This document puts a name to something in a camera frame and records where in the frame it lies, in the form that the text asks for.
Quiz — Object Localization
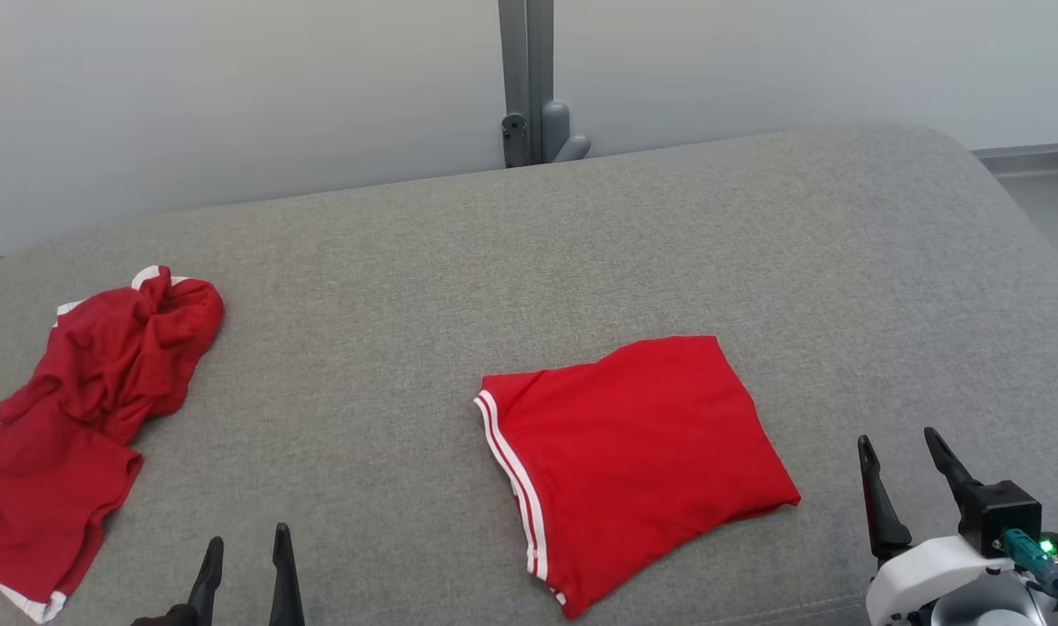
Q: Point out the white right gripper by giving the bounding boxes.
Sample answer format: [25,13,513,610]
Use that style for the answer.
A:
[856,425,1016,626]

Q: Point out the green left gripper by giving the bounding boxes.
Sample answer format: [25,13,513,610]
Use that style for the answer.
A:
[131,522,307,626]

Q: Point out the red shorts white stripes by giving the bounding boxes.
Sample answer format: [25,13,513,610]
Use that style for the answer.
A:
[0,264,227,625]

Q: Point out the red Bulls jersey white sleeves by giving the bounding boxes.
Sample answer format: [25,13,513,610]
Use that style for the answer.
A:
[473,335,802,621]

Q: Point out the grey fabric sofa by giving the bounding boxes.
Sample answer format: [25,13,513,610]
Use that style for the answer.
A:
[0,122,1058,626]

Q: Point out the right camera cable teal plug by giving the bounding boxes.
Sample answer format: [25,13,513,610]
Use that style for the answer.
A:
[998,528,1058,620]

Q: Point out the dark grey post bracket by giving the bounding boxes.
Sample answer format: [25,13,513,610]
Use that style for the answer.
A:
[501,113,531,170]

